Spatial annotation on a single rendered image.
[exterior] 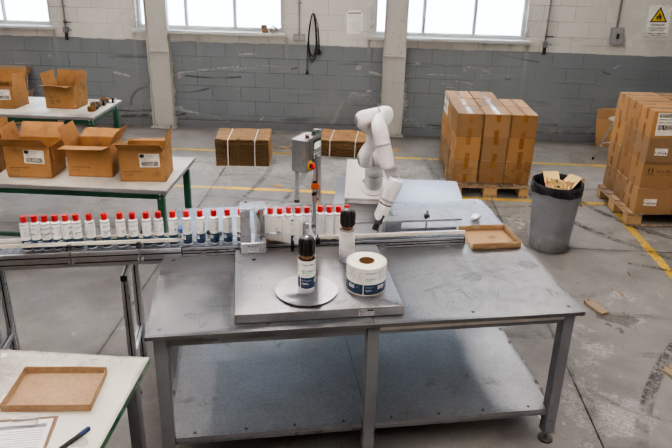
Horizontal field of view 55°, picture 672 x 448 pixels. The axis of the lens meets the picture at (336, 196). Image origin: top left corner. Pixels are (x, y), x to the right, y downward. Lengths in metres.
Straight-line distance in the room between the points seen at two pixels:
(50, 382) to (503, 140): 5.17
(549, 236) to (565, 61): 3.85
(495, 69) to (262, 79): 3.16
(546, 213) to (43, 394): 4.23
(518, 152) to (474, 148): 0.46
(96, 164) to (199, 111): 4.32
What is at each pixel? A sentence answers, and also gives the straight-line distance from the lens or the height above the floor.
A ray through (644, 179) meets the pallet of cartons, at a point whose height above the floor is 0.49.
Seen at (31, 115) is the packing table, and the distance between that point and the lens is 7.31.
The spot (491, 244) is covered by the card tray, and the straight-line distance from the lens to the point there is 3.89.
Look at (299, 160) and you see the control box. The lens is 3.58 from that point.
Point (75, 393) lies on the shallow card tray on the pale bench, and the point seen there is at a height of 0.80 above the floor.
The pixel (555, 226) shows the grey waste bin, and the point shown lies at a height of 0.27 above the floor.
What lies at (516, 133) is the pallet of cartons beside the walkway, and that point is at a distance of 6.93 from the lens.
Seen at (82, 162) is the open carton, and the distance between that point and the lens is 5.25.
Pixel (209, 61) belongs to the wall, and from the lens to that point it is 9.18.
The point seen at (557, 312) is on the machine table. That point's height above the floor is 0.83.
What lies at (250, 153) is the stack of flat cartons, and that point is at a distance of 7.67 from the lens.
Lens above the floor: 2.48
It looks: 21 degrees down
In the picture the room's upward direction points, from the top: 1 degrees clockwise
